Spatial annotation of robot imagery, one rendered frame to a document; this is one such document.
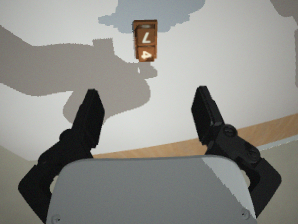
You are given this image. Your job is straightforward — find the brown wooden digit cube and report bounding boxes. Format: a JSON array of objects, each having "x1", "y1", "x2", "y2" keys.
[
  {"x1": 138, "y1": 46, "x2": 155, "y2": 62},
  {"x1": 137, "y1": 24, "x2": 155, "y2": 46}
]

